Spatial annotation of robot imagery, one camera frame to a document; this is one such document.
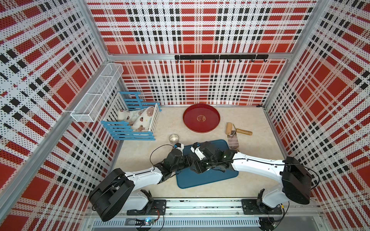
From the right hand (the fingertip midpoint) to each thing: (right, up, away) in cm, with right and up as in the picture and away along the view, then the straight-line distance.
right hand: (196, 165), depth 79 cm
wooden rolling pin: (+26, +18, +25) cm, 40 cm away
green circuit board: (-24, -25, -9) cm, 36 cm away
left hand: (0, +2, +7) cm, 7 cm away
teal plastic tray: (-5, -8, +3) cm, 10 cm away
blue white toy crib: (-53, +18, +20) cm, 59 cm away
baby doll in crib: (-41, +25, +26) cm, 55 cm away
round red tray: (+5, +26, +35) cm, 44 cm away
